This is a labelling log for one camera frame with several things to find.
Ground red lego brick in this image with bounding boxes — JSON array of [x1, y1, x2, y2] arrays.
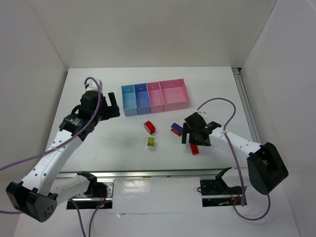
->
[[190, 144, 199, 155]]

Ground red white lego piece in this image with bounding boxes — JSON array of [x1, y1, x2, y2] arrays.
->
[[144, 121, 156, 134]]

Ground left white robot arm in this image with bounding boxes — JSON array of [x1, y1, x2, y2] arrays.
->
[[6, 90, 120, 222]]

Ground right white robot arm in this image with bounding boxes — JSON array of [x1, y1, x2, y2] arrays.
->
[[182, 112, 288, 195]]

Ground blue lego brick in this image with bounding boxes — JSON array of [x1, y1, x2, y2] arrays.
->
[[171, 122, 183, 133]]

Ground red lego under blue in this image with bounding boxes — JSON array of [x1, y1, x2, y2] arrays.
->
[[170, 128, 182, 137]]

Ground light blue bin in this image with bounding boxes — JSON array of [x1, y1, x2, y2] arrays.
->
[[121, 85, 138, 117]]

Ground dark blue bin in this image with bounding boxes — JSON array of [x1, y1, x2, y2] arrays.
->
[[134, 83, 151, 115]]

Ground large pink bin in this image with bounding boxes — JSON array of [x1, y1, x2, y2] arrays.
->
[[159, 79, 190, 112]]

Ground yellow green lego block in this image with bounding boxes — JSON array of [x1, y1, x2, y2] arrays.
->
[[147, 137, 155, 150]]

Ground small pink bin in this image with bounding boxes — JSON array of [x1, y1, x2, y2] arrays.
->
[[147, 82, 164, 113]]

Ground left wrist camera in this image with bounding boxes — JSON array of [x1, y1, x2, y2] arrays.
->
[[84, 79, 103, 91]]

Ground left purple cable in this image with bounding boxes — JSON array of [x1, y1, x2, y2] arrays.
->
[[0, 77, 109, 237]]

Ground purple cable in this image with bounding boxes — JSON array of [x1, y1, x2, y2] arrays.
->
[[197, 98, 271, 221], [0, 77, 109, 237]]

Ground aluminium front rail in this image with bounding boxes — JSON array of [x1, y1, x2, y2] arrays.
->
[[56, 168, 250, 180]]

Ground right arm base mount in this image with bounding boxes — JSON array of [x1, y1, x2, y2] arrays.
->
[[197, 180, 242, 207]]

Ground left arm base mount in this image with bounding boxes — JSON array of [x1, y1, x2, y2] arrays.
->
[[72, 179, 114, 210]]

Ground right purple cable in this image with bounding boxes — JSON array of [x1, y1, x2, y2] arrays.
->
[[197, 98, 271, 221]]

